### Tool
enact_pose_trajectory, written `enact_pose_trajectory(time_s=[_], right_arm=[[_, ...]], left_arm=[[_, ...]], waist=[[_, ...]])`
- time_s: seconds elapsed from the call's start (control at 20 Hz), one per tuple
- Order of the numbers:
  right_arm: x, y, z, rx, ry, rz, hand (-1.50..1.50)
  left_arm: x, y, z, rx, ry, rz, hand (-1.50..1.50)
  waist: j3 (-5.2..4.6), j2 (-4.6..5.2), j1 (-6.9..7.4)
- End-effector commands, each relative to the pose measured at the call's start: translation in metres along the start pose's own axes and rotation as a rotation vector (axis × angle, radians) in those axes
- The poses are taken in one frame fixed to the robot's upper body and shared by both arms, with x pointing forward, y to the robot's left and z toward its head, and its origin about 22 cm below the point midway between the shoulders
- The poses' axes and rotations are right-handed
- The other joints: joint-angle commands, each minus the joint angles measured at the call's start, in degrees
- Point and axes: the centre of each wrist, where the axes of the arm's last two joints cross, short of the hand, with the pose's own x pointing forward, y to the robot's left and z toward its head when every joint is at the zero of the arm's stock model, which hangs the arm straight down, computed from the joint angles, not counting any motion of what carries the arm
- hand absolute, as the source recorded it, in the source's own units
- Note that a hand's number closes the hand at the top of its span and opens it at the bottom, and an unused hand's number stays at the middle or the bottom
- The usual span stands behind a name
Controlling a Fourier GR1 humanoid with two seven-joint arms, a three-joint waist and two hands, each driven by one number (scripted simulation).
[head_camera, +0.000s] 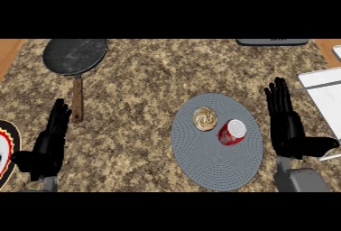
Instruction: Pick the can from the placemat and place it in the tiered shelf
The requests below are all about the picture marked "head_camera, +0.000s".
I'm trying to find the white tiered shelf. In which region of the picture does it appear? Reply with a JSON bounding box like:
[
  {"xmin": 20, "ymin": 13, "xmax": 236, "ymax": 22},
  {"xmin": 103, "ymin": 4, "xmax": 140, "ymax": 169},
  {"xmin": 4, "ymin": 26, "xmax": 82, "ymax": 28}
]
[{"xmin": 291, "ymin": 66, "xmax": 341, "ymax": 162}]

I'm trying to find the beige swirl cupcake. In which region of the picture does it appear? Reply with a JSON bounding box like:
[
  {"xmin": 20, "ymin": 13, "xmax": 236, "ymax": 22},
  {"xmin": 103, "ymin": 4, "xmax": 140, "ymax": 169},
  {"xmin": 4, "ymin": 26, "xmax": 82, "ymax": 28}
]
[{"xmin": 192, "ymin": 106, "xmax": 218, "ymax": 133}]

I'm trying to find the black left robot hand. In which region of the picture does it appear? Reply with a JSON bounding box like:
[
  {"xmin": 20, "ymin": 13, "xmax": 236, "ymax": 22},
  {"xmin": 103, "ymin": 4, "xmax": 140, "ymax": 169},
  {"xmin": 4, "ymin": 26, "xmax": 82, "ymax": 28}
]
[{"xmin": 10, "ymin": 97, "xmax": 74, "ymax": 182}]

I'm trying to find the pale flat object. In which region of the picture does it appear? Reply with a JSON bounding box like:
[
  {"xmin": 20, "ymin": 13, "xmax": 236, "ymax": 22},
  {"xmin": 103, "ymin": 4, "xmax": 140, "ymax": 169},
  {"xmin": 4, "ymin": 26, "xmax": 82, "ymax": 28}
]
[{"xmin": 332, "ymin": 44, "xmax": 341, "ymax": 63}]

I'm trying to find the dark grey appliance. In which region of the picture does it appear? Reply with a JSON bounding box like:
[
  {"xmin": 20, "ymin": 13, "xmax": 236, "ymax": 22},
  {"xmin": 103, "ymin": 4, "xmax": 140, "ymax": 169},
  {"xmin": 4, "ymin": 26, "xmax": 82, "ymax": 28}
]
[{"xmin": 235, "ymin": 38, "xmax": 310, "ymax": 47}]

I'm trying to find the grey round placemat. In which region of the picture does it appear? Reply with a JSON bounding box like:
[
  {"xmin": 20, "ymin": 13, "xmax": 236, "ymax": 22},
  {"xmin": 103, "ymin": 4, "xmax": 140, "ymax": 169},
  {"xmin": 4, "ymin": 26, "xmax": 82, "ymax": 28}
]
[{"xmin": 170, "ymin": 92, "xmax": 266, "ymax": 192}]

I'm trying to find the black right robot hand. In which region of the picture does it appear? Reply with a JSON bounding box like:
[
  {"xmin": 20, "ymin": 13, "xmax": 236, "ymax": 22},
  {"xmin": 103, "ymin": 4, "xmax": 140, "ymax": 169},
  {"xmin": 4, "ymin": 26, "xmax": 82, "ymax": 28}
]
[{"xmin": 263, "ymin": 77, "xmax": 341, "ymax": 161}]

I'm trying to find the red can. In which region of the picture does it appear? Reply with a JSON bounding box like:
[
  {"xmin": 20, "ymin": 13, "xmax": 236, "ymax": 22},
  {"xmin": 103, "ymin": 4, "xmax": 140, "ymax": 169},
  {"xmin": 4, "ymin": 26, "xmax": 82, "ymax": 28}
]
[{"xmin": 217, "ymin": 118, "xmax": 248, "ymax": 147}]

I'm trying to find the dark frying pan, wooden handle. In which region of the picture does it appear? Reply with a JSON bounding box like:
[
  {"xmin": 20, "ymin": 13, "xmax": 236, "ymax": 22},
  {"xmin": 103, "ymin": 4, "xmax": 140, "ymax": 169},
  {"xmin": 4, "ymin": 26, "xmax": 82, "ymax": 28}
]
[{"xmin": 41, "ymin": 38, "xmax": 109, "ymax": 124}]

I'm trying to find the black red yellow patterned plate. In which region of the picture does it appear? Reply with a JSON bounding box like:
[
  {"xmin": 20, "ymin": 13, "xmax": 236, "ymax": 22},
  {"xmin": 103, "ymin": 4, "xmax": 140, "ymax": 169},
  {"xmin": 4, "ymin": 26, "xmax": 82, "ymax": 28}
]
[{"xmin": 0, "ymin": 119, "xmax": 22, "ymax": 189}]

